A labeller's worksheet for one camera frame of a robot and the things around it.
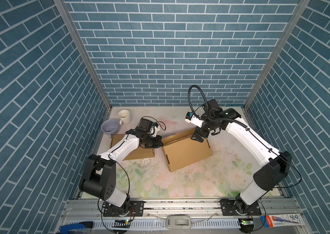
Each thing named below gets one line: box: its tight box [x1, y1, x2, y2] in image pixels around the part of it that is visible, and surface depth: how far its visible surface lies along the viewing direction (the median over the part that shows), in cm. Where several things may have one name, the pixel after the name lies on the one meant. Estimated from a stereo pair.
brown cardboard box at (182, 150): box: [161, 127, 213, 173], surface depth 90 cm
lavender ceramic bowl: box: [101, 118, 119, 139], surface depth 104 cm
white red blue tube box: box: [260, 213, 306, 228], surface depth 71 cm
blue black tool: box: [59, 221, 94, 234], surface depth 69 cm
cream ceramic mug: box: [117, 109, 132, 125], surface depth 106 cm
